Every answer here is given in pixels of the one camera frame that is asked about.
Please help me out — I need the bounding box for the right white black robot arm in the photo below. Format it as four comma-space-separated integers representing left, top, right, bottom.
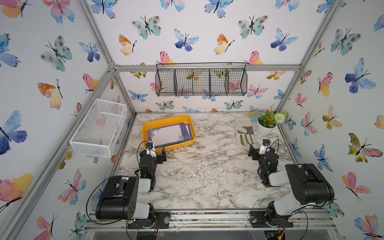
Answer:
248, 145, 335, 228

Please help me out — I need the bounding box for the yellow plastic storage tray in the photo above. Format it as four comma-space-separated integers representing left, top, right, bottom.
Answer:
142, 115, 197, 153

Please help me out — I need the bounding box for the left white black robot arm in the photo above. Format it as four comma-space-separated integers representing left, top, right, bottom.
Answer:
89, 147, 167, 230

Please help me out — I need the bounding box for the white potted flower plant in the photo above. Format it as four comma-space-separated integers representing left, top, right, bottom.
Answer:
256, 105, 287, 137

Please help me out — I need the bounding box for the black wire wall basket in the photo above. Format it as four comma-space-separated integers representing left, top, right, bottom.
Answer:
153, 62, 248, 97

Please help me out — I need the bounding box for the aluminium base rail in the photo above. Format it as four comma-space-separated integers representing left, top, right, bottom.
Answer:
83, 208, 338, 232

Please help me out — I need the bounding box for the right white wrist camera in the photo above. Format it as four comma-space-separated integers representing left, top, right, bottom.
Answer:
259, 139, 271, 155

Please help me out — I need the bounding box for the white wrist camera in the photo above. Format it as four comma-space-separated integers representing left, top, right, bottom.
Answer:
146, 142, 154, 151
259, 139, 271, 155

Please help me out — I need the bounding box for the beige green gardening glove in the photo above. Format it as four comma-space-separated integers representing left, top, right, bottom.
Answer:
235, 118, 257, 146

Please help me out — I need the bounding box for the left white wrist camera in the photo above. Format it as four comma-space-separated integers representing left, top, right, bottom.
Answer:
146, 142, 154, 151

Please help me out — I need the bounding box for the white mesh wall basket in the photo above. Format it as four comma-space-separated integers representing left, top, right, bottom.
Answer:
70, 99, 127, 158

